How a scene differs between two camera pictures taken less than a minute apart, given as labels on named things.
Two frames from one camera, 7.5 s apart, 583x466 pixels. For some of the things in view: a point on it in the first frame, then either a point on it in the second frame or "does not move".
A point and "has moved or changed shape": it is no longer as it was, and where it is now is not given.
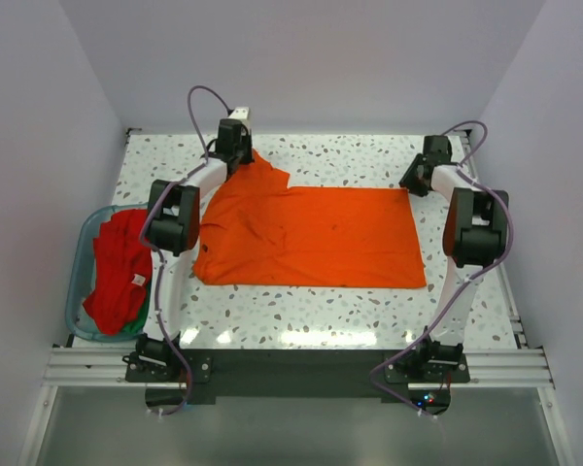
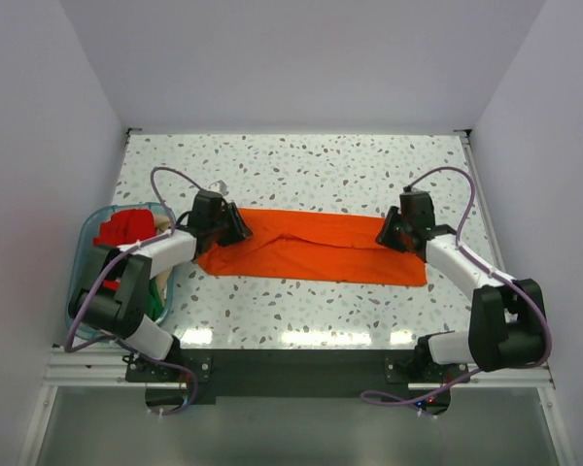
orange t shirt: [255, 229] has moved or changed shape
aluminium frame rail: [108, 368] does not move
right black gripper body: [410, 179] → [394, 230]
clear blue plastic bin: [80, 275] does not move
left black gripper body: [244, 149] → [227, 229]
